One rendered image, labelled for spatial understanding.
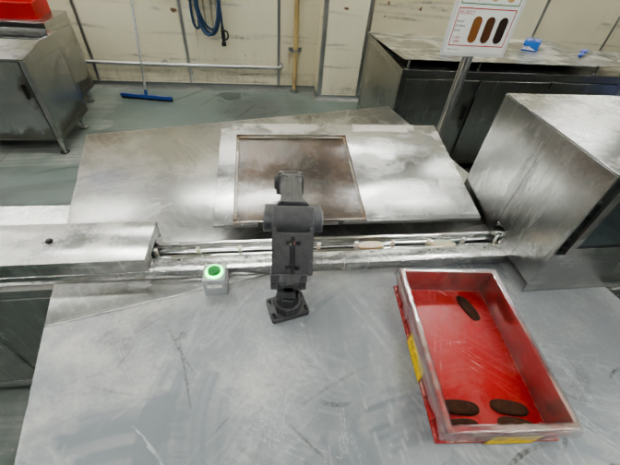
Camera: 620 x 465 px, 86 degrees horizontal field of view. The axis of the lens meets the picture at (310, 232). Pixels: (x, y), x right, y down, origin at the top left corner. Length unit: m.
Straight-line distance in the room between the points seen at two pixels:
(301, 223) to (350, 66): 4.02
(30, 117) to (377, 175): 2.97
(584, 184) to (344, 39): 3.60
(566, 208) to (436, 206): 0.45
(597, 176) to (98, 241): 1.46
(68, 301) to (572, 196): 1.52
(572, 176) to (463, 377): 0.65
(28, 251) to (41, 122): 2.42
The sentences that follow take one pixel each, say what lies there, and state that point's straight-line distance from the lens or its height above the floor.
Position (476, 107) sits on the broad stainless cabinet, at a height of 0.68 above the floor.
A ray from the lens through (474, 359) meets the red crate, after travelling 1.13.
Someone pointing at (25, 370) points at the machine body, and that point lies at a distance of 1.92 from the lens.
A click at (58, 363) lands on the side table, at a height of 0.82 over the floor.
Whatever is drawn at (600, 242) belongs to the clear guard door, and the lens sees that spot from 1.34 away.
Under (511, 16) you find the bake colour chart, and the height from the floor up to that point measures 1.45.
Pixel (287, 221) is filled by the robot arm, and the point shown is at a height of 1.32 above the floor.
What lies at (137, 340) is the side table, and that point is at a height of 0.82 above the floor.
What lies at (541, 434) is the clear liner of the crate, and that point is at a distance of 1.02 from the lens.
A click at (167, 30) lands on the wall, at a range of 4.76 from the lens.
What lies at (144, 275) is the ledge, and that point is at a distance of 1.20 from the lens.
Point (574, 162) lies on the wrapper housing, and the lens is 1.22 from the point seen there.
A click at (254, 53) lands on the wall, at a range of 4.70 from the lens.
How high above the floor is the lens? 1.72
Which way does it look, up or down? 44 degrees down
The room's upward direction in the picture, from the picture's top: 5 degrees clockwise
